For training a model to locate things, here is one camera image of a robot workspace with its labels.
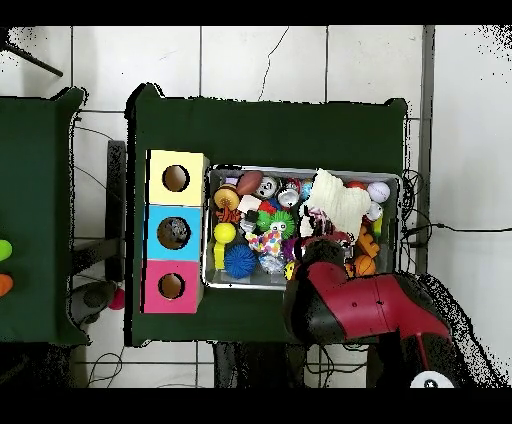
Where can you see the white baseball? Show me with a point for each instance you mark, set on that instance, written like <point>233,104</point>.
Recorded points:
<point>379,192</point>

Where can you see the brown toy football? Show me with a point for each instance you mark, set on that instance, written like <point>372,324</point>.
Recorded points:
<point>248,182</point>

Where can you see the orange round object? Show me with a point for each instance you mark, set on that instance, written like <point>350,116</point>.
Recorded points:
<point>4,284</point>

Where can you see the shallow clear mesh bin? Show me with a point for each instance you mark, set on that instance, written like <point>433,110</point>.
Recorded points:
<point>280,171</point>

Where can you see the smooth orange ball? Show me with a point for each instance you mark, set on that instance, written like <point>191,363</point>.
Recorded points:
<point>355,185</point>

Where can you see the grey rounded object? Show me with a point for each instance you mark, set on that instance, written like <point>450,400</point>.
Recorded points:
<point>92,298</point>

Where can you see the bright green round object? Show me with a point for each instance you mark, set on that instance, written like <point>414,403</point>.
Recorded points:
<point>4,250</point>

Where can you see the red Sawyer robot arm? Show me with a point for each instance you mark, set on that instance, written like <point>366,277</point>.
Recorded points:
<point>360,308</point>

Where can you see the red ball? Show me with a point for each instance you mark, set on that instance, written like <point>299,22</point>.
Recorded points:
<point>117,300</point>

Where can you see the dark green table cloth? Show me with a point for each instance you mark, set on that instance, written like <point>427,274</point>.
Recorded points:
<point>32,180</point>
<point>260,132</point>

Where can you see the yellow smiley ball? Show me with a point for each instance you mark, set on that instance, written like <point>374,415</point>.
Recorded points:
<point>288,271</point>

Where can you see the black rod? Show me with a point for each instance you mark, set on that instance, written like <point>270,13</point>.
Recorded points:
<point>36,62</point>

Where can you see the orange toy basketball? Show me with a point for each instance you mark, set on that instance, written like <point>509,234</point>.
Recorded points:
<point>364,265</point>

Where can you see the wooden burger toy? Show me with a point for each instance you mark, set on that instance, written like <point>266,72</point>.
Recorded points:
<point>226,198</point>

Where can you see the black upright panel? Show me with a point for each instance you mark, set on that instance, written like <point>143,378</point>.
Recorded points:
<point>116,192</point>

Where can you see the wooden box with three holes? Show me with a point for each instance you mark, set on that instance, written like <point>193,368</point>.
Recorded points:
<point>188,196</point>

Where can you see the polka dot cloth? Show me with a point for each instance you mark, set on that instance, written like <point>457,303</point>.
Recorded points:
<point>270,242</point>

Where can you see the small green spiky ball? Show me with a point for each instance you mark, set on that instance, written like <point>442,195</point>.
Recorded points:
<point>284,219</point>

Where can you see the cream knitted cloth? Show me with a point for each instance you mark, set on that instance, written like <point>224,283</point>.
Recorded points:
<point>340,200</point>

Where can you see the small blue spiky ball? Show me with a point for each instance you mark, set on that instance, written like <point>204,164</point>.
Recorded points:
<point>239,260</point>

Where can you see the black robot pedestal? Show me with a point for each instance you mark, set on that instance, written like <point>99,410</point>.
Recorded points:
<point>256,364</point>

